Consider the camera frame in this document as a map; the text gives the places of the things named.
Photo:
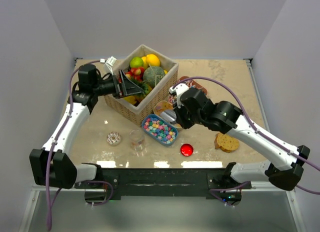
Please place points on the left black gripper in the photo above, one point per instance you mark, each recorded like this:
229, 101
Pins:
129, 87

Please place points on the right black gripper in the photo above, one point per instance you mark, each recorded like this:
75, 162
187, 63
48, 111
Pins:
179, 111

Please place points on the silver metal scoop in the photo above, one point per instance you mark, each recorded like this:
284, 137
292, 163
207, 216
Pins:
169, 116

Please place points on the clear glass jar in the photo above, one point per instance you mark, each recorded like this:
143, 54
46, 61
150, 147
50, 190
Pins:
137, 140

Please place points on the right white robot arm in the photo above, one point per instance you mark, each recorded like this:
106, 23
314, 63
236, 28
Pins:
284, 162

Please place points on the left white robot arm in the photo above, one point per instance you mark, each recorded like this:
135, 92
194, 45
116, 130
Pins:
51, 166

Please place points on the yellow tray gummy candies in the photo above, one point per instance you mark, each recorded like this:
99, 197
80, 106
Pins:
164, 105

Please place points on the blue tray star candies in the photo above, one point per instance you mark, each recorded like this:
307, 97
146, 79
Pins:
160, 130

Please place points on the yellow bananas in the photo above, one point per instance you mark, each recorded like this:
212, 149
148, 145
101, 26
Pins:
131, 99

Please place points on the toy pineapple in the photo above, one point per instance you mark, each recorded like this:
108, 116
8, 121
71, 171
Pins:
146, 90

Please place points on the green cantaloupe melon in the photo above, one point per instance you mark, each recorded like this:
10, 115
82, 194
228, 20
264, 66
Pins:
153, 75

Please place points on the pink tray of lollipops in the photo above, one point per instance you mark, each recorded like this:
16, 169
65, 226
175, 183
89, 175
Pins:
192, 84

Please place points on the green lime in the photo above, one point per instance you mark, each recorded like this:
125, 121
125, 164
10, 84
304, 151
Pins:
136, 62

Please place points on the pink tray swirl lollipops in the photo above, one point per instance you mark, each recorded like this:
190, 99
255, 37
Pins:
172, 99

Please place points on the yellow lemon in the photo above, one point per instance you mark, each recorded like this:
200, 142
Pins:
152, 60

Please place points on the wicker basket with liner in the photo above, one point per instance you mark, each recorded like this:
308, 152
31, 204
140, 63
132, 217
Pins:
136, 114

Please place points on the bread slice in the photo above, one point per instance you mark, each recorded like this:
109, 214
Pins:
226, 143

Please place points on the sprinkled donut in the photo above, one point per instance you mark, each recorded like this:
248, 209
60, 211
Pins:
113, 138

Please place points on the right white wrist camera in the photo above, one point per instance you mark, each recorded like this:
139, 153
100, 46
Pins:
178, 91

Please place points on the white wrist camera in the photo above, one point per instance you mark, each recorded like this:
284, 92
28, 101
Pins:
108, 64
178, 91

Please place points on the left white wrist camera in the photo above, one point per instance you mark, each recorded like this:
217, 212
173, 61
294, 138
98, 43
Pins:
108, 64

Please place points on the black base mount frame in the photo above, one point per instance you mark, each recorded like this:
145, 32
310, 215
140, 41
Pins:
210, 183

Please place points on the aluminium rail frame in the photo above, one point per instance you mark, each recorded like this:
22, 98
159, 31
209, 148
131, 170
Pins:
38, 195

